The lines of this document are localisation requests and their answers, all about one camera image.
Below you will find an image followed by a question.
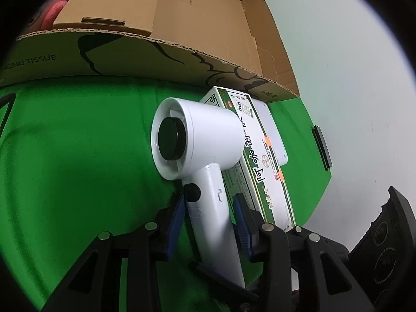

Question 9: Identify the green tablecloth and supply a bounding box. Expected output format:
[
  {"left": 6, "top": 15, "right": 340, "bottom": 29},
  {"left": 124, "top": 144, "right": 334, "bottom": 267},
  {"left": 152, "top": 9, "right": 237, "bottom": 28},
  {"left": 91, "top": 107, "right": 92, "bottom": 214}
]
[{"left": 0, "top": 74, "right": 332, "bottom": 312}]

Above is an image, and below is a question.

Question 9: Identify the pink and teal plush toy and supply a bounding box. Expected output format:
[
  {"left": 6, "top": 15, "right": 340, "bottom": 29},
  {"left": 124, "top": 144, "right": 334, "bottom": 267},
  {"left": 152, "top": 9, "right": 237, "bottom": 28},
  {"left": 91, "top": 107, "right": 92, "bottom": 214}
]
[{"left": 22, "top": 0, "right": 67, "bottom": 35}]

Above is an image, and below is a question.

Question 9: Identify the white hair dryer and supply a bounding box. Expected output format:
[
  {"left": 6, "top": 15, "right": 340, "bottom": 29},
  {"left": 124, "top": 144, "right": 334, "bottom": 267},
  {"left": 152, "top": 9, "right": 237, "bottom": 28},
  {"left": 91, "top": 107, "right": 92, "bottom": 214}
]
[{"left": 150, "top": 97, "right": 245, "bottom": 287}]

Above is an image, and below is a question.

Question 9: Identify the white flat box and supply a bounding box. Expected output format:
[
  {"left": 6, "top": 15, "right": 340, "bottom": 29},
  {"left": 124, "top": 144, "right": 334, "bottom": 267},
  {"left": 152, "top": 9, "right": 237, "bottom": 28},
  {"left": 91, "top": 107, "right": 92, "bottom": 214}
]
[{"left": 252, "top": 99, "right": 288, "bottom": 166}]

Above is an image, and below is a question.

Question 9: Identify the black clip on table edge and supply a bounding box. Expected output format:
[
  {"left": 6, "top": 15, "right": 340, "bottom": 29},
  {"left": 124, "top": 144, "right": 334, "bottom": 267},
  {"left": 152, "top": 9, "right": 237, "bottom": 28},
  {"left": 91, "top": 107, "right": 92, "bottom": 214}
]
[{"left": 312, "top": 125, "right": 333, "bottom": 171}]

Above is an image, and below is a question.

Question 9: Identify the large open cardboard tray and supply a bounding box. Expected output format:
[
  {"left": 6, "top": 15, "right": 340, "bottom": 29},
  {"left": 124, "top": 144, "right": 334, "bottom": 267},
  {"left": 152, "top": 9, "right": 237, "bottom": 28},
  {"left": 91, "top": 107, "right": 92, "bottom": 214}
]
[{"left": 1, "top": 0, "right": 300, "bottom": 102}]

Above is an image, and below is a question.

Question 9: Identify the green and white medicine box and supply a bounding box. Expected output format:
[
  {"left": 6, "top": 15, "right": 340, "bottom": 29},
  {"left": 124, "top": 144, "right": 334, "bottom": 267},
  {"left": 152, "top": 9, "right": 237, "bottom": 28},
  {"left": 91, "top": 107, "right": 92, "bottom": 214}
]
[{"left": 200, "top": 87, "right": 296, "bottom": 231}]

